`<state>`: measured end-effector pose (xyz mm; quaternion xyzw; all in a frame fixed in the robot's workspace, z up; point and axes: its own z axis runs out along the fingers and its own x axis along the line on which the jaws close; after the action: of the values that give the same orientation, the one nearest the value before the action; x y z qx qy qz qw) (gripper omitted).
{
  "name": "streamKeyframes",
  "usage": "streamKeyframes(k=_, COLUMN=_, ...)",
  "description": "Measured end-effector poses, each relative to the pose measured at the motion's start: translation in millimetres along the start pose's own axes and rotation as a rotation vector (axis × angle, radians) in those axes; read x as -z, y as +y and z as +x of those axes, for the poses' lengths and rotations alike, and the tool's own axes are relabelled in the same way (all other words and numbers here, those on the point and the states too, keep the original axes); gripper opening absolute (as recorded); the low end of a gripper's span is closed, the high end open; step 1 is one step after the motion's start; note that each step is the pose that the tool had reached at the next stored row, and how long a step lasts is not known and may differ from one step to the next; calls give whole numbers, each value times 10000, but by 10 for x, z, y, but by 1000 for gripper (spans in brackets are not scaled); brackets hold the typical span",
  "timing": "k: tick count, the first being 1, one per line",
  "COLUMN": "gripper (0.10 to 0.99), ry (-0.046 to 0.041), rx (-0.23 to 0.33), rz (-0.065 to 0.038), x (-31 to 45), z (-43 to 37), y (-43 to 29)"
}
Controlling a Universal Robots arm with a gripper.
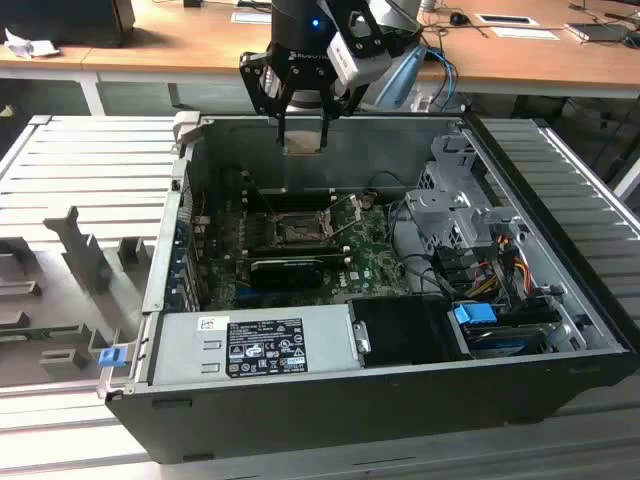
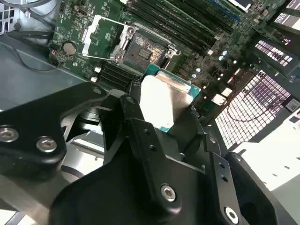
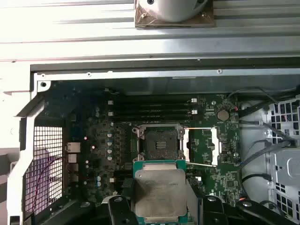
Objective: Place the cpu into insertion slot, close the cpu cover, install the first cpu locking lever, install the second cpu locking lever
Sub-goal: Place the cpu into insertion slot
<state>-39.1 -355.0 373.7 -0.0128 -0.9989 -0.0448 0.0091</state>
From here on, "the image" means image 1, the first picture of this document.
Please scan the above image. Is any white desk cable hatch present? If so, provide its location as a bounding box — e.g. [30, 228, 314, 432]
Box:
[472, 13, 541, 27]
[491, 27, 562, 41]
[230, 10, 274, 24]

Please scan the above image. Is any hard disk in blue carrier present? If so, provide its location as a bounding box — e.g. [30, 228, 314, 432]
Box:
[452, 302, 564, 360]

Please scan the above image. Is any black PC case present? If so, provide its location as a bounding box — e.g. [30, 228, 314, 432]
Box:
[102, 112, 632, 466]

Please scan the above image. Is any silver CPU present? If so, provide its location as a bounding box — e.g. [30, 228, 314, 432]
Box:
[282, 130, 326, 157]

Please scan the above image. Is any wooden desk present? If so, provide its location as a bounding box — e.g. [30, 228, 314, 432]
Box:
[0, 0, 640, 101]

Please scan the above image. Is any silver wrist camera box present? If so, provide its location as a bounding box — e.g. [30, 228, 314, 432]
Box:
[327, 30, 393, 82]

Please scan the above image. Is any orange flat cable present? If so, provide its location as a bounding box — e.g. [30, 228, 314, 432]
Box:
[508, 248, 533, 297]

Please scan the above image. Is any black camera bracket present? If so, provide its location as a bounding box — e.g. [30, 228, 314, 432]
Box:
[319, 0, 389, 57]

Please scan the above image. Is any silver metal drive cage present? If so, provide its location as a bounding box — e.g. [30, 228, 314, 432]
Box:
[403, 132, 534, 306]

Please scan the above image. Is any metal CPU socket cover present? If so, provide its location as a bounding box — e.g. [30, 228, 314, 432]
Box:
[324, 192, 364, 239]

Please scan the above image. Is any blue plastic case latch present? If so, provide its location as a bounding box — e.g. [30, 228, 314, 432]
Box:
[98, 348, 126, 370]

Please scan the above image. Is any black plastic bay cover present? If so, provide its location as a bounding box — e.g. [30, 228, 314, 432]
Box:
[347, 295, 474, 370]

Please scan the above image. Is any green motherboard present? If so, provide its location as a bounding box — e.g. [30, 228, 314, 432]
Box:
[192, 191, 417, 312]

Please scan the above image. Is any dark closed laptop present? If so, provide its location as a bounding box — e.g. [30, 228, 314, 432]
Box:
[564, 22, 632, 44]

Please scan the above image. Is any blue cable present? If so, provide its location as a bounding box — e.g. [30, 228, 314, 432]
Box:
[423, 47, 462, 112]

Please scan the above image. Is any thin black cable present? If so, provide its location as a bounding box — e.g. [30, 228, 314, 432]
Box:
[371, 171, 417, 199]

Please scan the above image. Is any yellow black wire bundle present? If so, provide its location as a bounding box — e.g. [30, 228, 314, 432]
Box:
[467, 234, 509, 301]

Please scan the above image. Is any CPU socket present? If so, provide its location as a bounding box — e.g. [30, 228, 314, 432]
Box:
[271, 208, 342, 248]

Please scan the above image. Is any pale blue teach pendant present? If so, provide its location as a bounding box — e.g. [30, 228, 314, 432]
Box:
[372, 47, 427, 109]

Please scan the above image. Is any beige plastic case latch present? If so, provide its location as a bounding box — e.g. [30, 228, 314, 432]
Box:
[172, 112, 202, 146]

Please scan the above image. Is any grey parts rack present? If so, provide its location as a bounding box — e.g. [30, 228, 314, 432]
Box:
[0, 204, 152, 387]

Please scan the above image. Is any RAM slot with white latches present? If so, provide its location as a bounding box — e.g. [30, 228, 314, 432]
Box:
[254, 247, 349, 255]
[260, 188, 335, 197]
[264, 198, 335, 207]

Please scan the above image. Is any crumpled white paper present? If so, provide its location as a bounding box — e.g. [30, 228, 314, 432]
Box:
[3, 27, 62, 59]

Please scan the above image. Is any grey power supply unit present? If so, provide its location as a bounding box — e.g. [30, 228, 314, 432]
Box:
[148, 305, 362, 387]

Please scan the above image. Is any black equipment box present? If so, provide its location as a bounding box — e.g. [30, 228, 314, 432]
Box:
[0, 0, 136, 49]

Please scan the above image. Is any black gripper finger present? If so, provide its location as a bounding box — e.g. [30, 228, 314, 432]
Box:
[318, 66, 372, 152]
[238, 48, 294, 150]

